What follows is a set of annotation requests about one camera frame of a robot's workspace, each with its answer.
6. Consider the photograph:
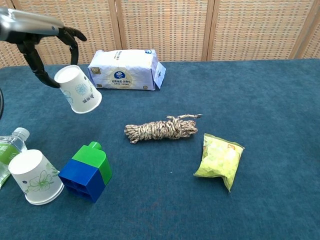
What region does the yellow snack bag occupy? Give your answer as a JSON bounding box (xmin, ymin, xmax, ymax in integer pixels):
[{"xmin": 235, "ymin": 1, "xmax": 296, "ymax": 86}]
[{"xmin": 193, "ymin": 132, "xmax": 246, "ymax": 193}]

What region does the teal table carpet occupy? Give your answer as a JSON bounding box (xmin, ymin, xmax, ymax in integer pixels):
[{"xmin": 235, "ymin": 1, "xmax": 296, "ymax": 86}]
[{"xmin": 0, "ymin": 57, "xmax": 320, "ymax": 240}]

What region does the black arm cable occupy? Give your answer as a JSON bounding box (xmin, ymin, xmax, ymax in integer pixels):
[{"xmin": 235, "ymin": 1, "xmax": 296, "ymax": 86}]
[{"xmin": 0, "ymin": 87, "xmax": 5, "ymax": 120}]

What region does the white tissue pack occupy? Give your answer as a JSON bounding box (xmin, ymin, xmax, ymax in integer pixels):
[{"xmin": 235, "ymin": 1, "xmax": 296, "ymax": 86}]
[{"xmin": 87, "ymin": 48, "xmax": 167, "ymax": 91}]

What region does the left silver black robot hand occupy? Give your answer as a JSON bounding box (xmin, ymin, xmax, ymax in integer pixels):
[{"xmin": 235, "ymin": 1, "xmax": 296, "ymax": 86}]
[{"xmin": 0, "ymin": 7, "xmax": 88, "ymax": 89}]

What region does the white paper cup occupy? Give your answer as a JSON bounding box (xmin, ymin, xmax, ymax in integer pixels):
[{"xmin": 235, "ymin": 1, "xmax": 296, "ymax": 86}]
[
  {"xmin": 53, "ymin": 64, "xmax": 103, "ymax": 115},
  {"xmin": 8, "ymin": 149, "xmax": 65, "ymax": 206}
]

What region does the green toy block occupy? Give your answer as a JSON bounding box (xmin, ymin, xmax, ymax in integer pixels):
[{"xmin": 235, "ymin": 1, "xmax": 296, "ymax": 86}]
[{"xmin": 71, "ymin": 141, "xmax": 113, "ymax": 186}]

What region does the coiled beige rope bundle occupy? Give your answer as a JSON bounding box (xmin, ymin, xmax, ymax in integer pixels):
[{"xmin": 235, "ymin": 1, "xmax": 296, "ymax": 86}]
[{"xmin": 124, "ymin": 113, "xmax": 204, "ymax": 145}]

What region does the blue toy block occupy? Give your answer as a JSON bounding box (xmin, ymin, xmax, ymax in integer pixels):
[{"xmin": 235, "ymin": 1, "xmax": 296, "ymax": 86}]
[{"xmin": 58, "ymin": 159, "xmax": 107, "ymax": 204}]

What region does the clear water bottle green label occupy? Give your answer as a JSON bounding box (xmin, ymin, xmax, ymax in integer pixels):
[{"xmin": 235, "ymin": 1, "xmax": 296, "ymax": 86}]
[{"xmin": 0, "ymin": 127, "xmax": 31, "ymax": 190}]

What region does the woven folding screen panel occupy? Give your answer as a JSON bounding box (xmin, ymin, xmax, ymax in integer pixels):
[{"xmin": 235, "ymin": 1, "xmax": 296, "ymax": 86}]
[
  {"xmin": 114, "ymin": 0, "xmax": 215, "ymax": 63},
  {"xmin": 9, "ymin": 0, "xmax": 123, "ymax": 66},
  {"xmin": 292, "ymin": 14, "xmax": 320, "ymax": 60},
  {"xmin": 207, "ymin": 0, "xmax": 320, "ymax": 62},
  {"xmin": 0, "ymin": 0, "xmax": 28, "ymax": 69}
]

